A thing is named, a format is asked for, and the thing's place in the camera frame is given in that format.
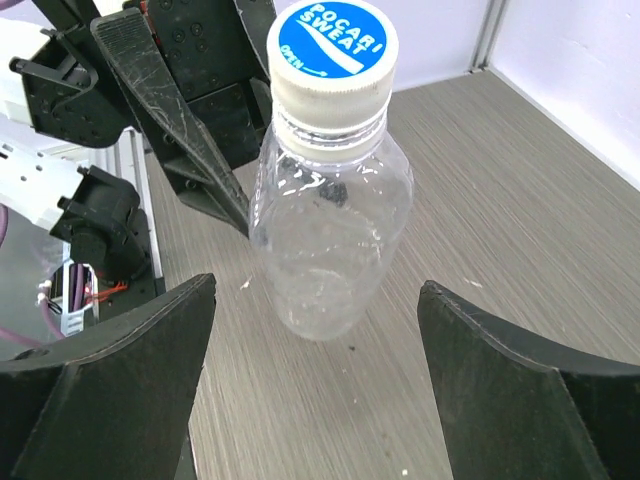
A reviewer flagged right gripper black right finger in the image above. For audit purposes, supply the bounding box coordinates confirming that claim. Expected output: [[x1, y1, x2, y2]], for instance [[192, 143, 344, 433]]
[[417, 281, 639, 479]]

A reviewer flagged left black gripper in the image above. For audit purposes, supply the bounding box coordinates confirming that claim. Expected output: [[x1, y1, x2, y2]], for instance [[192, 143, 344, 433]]
[[10, 0, 276, 236]]

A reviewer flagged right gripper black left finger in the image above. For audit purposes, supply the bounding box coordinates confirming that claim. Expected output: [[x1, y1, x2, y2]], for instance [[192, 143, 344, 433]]
[[1, 274, 216, 479]]

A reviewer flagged clear plastic bottle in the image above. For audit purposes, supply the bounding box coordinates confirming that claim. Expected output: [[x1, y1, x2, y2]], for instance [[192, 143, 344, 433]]
[[249, 112, 413, 341]]

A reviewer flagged blue white bottle cap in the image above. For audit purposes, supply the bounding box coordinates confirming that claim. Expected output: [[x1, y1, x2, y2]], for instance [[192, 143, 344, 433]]
[[266, 1, 399, 130]]

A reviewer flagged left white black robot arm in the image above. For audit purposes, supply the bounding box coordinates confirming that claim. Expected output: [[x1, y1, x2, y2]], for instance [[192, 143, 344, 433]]
[[1, 1, 276, 282]]

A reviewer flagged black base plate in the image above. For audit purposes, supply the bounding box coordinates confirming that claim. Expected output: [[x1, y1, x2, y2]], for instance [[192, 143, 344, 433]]
[[92, 210, 166, 325]]

